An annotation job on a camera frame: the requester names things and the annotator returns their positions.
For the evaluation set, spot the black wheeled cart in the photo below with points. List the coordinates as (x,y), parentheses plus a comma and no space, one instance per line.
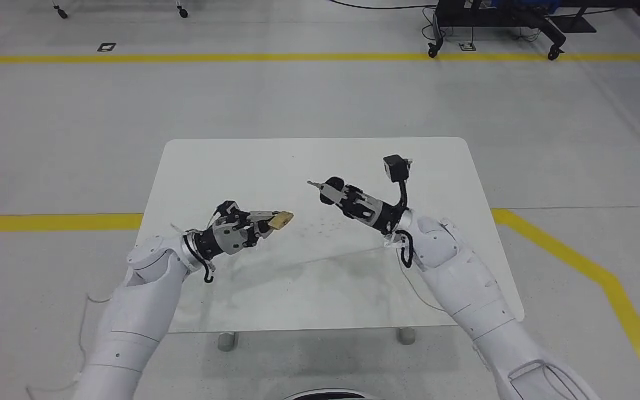
(500,15)

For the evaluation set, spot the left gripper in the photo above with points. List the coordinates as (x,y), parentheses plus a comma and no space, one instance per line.
(227,238)

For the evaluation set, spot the wheeled rack base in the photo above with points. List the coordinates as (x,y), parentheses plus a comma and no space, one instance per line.
(182,11)

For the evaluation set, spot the floor socket plate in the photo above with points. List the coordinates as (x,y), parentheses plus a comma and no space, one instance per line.
(106,47)
(467,46)

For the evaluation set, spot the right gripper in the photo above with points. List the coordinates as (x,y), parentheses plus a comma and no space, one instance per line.
(367,209)

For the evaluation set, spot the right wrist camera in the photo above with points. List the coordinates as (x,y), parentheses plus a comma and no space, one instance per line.
(396,167)

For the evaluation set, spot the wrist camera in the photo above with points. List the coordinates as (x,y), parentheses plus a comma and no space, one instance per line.
(396,167)
(227,207)

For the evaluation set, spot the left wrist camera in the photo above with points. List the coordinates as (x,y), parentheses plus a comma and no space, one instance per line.
(227,207)

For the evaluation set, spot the robot body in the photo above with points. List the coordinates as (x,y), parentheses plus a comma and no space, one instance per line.
(327,395)

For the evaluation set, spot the small metal key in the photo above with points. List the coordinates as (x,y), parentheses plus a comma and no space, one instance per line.
(315,185)

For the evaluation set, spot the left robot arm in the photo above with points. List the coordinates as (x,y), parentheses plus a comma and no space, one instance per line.
(140,310)

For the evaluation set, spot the grey table leg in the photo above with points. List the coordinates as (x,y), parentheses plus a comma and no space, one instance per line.
(227,341)
(405,335)

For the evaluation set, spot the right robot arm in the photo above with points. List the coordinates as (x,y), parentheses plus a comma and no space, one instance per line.
(475,295)

